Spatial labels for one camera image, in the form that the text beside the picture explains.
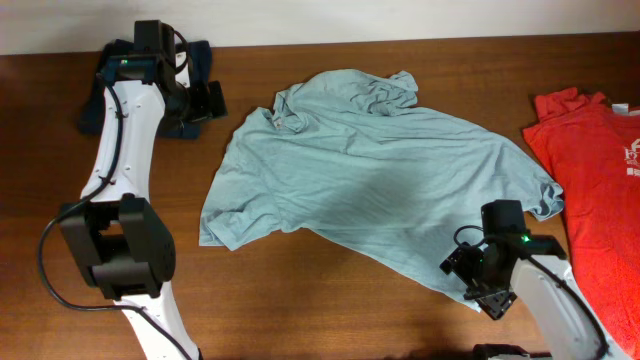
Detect light blue t-shirt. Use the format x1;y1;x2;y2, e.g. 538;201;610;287
199;69;564;302

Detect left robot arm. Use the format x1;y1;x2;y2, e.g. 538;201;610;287
50;20;227;359

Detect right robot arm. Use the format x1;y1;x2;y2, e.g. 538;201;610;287
440;200;628;359

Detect folded dark navy garment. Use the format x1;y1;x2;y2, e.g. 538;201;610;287
77;40;227;139

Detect red t-shirt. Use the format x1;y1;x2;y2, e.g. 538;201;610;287
523;88;639;359

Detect right black cable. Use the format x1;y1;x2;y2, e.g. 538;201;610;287
452;224;611;360

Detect black cable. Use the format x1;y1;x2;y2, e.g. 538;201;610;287
36;29;194;360
452;224;611;360

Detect left black cable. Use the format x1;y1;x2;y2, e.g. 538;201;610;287
36;29;194;360

